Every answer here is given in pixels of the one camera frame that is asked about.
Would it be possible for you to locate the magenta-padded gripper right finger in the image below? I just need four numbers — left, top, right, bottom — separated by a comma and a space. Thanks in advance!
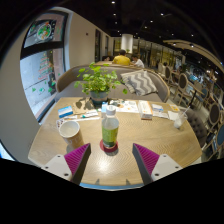
131, 142, 183, 186

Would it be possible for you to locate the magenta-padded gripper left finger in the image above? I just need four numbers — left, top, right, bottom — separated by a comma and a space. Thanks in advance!
42, 142, 92, 185

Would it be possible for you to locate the paper cup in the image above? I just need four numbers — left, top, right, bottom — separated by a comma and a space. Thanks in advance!
58, 120, 85, 150

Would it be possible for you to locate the flat round red coaster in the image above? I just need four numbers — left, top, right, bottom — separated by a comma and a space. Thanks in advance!
99, 139, 119, 154

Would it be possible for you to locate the clear drink bottle green label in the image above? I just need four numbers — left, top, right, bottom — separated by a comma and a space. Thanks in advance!
101, 105, 120, 150

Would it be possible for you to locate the blue and white card box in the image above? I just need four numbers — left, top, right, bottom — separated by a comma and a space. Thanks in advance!
57, 105, 74, 119

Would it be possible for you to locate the clear plastic cup with straw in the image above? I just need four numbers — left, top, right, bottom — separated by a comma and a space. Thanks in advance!
173, 106, 191, 130

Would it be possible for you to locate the white napkin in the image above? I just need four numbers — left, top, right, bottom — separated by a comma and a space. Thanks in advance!
167, 110, 180, 122

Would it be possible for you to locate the white tissue box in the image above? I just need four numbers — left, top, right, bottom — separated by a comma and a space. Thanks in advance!
137, 99, 154, 121

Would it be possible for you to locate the small white leaflet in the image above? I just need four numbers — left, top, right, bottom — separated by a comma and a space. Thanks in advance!
151, 103, 165, 113

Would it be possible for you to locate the brown paper card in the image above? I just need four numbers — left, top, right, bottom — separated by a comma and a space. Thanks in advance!
71, 97, 96, 116

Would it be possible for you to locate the dark tufted chair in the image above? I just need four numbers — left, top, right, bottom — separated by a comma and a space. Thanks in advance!
185, 108, 208, 149

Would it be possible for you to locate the printed paper menu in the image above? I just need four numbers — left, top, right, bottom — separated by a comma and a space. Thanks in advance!
109, 99, 140, 114

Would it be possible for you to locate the grey curved sofa bench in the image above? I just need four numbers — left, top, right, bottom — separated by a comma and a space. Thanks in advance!
55, 64, 171, 104

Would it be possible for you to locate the group of dining chairs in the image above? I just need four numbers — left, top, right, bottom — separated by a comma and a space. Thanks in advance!
157, 61, 224, 160

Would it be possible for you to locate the grey zigzag cushion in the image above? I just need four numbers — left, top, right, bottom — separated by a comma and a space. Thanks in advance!
120, 69, 158, 97

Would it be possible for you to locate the potted green plant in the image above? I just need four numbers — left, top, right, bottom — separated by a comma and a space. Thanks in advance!
73, 61, 129, 105

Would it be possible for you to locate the person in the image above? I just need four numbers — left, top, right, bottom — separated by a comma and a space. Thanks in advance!
112, 49, 132, 67
131, 54, 145, 69

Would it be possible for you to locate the white pillar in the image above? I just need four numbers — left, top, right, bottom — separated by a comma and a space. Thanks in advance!
120, 33, 134, 54

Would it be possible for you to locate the group of ceiling lights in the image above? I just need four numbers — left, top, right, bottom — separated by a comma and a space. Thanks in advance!
109, 0, 214, 48

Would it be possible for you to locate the wall poster with food picture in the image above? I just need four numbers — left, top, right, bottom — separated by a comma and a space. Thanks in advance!
23, 19, 58, 49

